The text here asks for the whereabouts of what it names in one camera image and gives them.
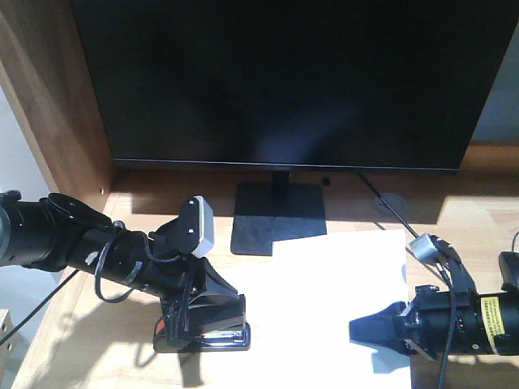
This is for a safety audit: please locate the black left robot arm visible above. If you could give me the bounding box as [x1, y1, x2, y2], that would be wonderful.
[1, 190, 251, 353]

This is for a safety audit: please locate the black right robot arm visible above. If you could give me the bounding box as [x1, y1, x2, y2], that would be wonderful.
[349, 285, 518, 361]

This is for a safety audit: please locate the white paper sheet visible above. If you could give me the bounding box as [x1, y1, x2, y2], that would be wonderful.
[200, 229, 411, 388]

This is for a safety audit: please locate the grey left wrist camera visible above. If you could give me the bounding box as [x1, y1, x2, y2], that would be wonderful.
[192, 195, 215, 258]

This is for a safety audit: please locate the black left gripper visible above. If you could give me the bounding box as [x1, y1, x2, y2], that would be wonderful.
[133, 196, 239, 349]

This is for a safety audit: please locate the black monitor stand base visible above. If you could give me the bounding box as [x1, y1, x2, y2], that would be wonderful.
[230, 172, 327, 256]

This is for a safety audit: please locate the black stapler with orange button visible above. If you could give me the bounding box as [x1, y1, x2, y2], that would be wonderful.
[153, 294, 251, 353]

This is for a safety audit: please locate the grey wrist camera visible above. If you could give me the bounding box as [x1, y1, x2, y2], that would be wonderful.
[192, 195, 215, 258]
[409, 233, 439, 264]

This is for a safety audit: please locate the grey desk cable grommet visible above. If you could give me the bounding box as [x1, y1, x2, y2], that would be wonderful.
[371, 192, 408, 216]

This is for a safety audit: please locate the wooden desk side panel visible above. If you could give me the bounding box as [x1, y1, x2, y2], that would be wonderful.
[1, 1, 114, 210]

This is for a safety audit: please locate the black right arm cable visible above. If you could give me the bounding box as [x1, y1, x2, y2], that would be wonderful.
[433, 234, 461, 389]

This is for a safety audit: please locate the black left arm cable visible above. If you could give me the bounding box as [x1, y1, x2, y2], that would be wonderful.
[0, 220, 195, 349]

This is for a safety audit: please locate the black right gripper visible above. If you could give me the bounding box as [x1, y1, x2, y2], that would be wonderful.
[349, 285, 470, 374]

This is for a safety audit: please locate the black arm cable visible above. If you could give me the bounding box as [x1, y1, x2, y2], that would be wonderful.
[433, 234, 461, 389]
[0, 220, 195, 349]

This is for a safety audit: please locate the black computer monitor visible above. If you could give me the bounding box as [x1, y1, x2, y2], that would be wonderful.
[72, 1, 518, 172]

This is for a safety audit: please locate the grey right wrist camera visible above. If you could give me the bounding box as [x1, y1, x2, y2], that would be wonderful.
[409, 233, 439, 264]

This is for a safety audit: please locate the black monitor cable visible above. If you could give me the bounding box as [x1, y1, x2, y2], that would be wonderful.
[356, 172, 421, 240]

